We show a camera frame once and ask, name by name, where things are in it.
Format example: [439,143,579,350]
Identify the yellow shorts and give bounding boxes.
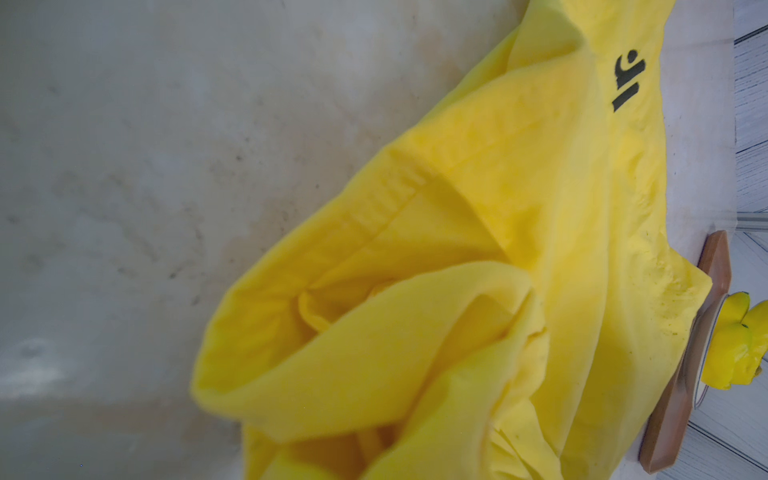
[191,1,711,479]

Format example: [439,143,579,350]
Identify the brown wooden tray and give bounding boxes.
[638,230,732,474]

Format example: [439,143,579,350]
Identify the white patterned plate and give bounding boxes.
[684,294,733,409]

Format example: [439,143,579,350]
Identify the yellow banana bunch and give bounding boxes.
[701,292,767,390]

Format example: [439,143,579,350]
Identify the right aluminium corner post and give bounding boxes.
[736,211,768,232]

